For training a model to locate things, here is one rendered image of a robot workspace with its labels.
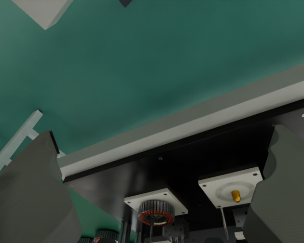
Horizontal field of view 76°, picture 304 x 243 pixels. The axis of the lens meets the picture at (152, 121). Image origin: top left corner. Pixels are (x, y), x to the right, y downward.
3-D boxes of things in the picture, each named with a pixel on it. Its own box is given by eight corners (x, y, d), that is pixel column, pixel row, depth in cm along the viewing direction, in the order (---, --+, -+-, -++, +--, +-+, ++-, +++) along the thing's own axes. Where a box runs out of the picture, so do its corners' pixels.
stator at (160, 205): (132, 202, 60) (131, 214, 57) (166, 196, 56) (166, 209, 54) (148, 217, 67) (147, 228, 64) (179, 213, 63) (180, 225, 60)
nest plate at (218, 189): (198, 180, 52) (198, 184, 51) (257, 166, 46) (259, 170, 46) (215, 205, 60) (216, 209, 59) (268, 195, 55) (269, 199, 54)
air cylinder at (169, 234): (163, 220, 70) (163, 237, 66) (183, 217, 68) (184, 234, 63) (170, 225, 73) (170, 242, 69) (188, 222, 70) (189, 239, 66)
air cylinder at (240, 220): (231, 209, 61) (236, 227, 57) (257, 204, 59) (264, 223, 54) (236, 215, 64) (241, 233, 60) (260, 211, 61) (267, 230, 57)
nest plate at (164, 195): (124, 197, 61) (123, 201, 60) (167, 187, 55) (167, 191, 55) (148, 217, 69) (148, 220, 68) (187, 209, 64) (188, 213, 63)
